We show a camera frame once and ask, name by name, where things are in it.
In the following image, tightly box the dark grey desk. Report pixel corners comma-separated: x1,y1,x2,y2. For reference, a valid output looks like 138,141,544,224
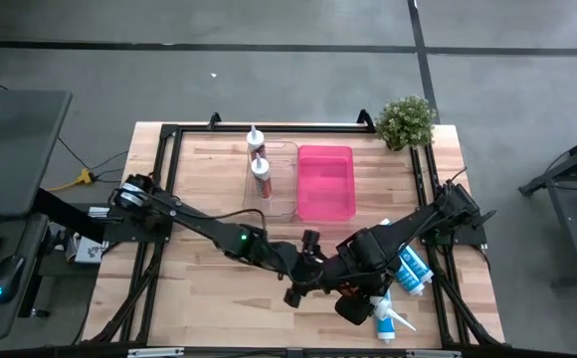
0,89,74,218

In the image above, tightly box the clear plastic bin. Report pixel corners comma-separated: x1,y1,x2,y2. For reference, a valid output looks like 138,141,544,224
242,140,299,224

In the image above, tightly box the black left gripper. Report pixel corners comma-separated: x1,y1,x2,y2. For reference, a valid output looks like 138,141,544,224
281,229,332,308

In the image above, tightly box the patterned blue silicone tube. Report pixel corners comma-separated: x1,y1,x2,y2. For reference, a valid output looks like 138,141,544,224
400,244,435,285
378,218,425,298

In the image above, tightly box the pink plastic bin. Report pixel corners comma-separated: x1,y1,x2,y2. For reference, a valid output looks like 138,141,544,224
295,144,358,223

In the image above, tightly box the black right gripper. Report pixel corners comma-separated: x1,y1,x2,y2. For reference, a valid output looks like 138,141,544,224
320,248,394,327

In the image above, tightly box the black aluminium table frame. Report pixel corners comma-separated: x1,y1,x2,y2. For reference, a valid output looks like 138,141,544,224
82,107,506,349

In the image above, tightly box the plain blue silicone tube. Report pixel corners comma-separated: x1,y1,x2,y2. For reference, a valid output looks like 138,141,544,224
369,289,418,345

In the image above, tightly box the white printed box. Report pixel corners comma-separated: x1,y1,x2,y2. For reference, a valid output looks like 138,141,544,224
64,233,108,265

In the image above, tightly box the black computer mouse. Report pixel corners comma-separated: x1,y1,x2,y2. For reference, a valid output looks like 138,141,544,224
0,255,26,304

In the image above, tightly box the silver bracket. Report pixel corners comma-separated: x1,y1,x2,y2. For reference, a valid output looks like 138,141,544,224
126,347,185,358
406,349,463,358

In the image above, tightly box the small potted green plant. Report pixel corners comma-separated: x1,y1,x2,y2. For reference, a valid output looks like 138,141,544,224
374,94,438,152

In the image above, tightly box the grey desk surface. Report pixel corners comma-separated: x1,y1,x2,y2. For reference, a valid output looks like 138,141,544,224
0,213,51,340

